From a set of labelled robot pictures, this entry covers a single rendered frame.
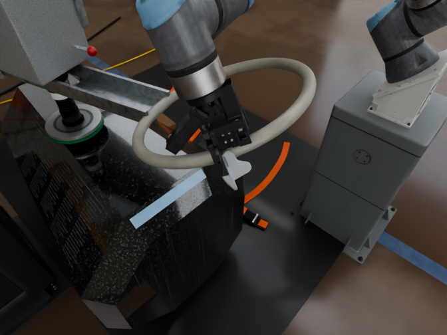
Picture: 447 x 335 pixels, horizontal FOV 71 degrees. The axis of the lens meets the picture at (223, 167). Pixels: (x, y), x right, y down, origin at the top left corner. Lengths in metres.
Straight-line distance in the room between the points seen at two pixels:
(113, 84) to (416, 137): 1.14
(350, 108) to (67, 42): 1.10
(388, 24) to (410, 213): 1.31
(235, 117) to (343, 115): 0.95
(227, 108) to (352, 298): 1.50
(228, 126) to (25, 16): 0.70
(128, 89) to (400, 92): 1.00
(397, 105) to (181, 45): 1.08
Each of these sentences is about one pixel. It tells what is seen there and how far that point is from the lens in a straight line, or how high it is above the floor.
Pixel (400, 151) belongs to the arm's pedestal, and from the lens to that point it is 1.46.
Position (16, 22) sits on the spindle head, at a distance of 1.07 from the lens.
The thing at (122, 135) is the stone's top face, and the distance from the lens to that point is 1.34.
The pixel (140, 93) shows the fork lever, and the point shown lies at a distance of 1.08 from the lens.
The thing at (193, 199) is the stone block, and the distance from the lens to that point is 1.15.
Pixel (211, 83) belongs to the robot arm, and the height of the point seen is 1.39.
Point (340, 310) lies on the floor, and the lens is 1.86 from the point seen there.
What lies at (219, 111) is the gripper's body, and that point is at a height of 1.33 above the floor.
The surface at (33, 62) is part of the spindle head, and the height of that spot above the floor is 1.20.
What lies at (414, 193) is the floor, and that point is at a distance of 2.47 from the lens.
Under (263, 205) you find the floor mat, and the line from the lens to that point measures 2.06.
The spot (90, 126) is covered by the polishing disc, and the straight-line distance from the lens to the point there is 1.34.
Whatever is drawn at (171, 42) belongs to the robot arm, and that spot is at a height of 1.46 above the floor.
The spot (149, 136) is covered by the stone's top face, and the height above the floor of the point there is 0.82.
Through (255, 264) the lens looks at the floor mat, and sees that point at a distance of 1.84.
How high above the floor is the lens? 1.68
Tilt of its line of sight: 48 degrees down
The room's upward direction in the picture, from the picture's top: straight up
